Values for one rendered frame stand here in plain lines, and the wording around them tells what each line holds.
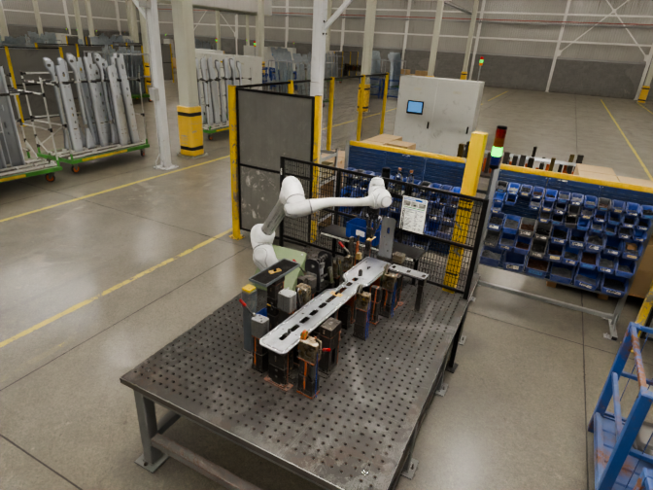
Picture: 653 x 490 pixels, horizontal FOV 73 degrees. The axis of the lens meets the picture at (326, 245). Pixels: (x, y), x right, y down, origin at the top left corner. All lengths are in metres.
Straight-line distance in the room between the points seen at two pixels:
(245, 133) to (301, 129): 0.83
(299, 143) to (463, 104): 4.90
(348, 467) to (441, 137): 8.05
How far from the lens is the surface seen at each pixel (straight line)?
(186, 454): 3.07
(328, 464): 2.36
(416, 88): 9.72
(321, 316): 2.76
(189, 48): 10.44
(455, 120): 9.57
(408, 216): 3.69
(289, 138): 5.37
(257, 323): 2.61
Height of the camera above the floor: 2.53
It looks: 24 degrees down
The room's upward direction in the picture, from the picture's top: 3 degrees clockwise
